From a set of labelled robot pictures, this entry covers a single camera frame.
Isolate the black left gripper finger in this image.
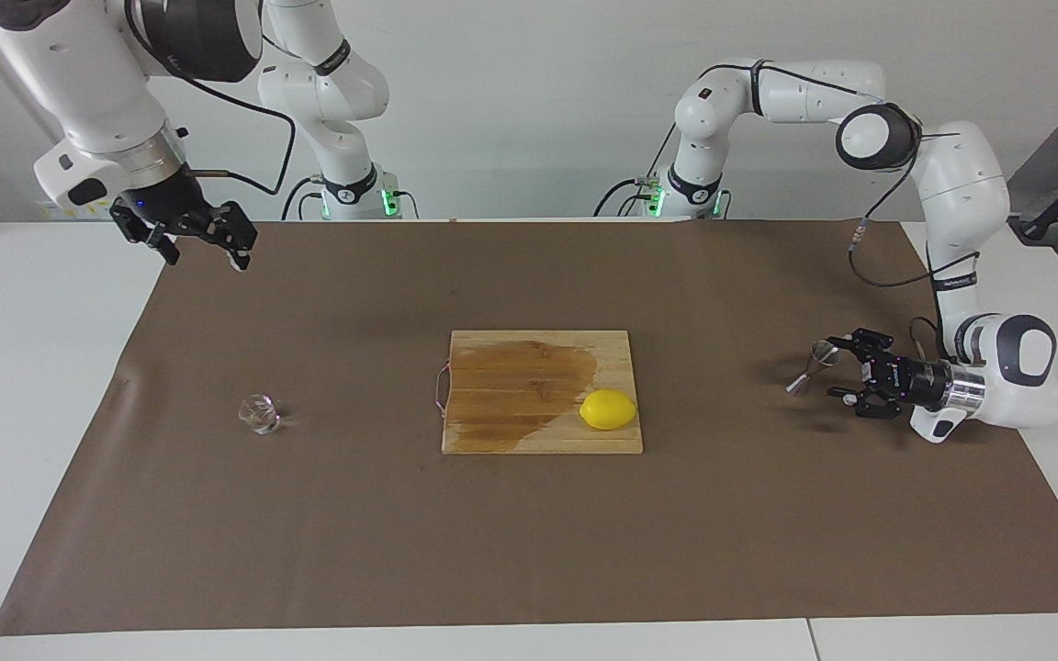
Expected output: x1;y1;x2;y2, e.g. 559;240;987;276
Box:
827;386;905;421
825;328;894;366

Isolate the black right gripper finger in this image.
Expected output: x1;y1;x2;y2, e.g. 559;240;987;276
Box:
109;204;179;267
199;200;259;272

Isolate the steel double cone jigger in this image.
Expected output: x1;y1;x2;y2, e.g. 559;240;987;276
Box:
785;340;847;398

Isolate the small clear glass cup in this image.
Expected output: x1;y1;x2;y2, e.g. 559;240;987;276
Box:
237;394;283;436

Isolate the yellow lemon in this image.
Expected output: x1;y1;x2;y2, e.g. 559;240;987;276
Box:
580;389;638;431

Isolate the brown paper table mat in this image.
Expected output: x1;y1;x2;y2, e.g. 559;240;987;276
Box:
0;218;1058;636

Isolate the wooden cutting board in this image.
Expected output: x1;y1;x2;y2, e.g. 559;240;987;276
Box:
434;330;645;455

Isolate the black right base cable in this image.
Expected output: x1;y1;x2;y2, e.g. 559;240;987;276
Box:
281;176;323;221

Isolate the black base cable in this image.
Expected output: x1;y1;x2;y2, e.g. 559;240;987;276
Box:
593;124;677;218
281;176;323;221

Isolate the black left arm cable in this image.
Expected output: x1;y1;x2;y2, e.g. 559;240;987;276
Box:
749;58;980;364

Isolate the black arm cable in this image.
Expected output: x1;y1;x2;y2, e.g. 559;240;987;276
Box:
749;58;980;364
123;0;297;196

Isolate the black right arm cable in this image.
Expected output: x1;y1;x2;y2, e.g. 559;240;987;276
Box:
123;0;297;196

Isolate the black left base cable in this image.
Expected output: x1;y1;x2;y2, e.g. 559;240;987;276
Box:
593;124;677;218

